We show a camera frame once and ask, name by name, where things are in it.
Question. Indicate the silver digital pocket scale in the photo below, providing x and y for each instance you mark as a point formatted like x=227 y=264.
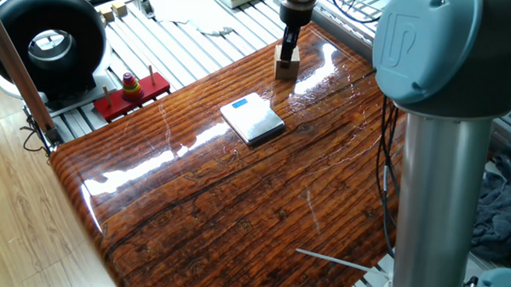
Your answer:
x=252 y=118

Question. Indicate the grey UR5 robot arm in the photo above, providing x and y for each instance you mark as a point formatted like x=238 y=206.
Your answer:
x=441 y=188

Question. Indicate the small wooden cube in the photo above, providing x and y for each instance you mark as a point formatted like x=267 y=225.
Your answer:
x=107 y=15
x=119 y=9

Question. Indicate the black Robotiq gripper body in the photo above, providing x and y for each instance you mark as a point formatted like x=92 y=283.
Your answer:
x=297 y=13

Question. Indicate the white zip tie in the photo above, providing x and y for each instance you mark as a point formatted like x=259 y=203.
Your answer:
x=341 y=262

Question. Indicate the aluminium stand post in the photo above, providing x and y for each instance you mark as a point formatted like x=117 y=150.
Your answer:
x=143 y=3

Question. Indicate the rainbow stacking rings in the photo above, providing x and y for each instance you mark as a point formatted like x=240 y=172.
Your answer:
x=132 y=90

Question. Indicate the wood grain table board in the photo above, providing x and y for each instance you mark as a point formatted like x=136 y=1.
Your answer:
x=236 y=202

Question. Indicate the brown metal pole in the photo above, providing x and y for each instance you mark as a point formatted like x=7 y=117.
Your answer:
x=17 y=67

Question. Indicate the light wooden block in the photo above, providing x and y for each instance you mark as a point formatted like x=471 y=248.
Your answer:
x=294 y=70

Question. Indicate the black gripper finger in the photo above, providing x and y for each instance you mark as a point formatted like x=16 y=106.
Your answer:
x=289 y=46

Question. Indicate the dark grey cloth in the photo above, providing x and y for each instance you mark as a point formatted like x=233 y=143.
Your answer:
x=500 y=211

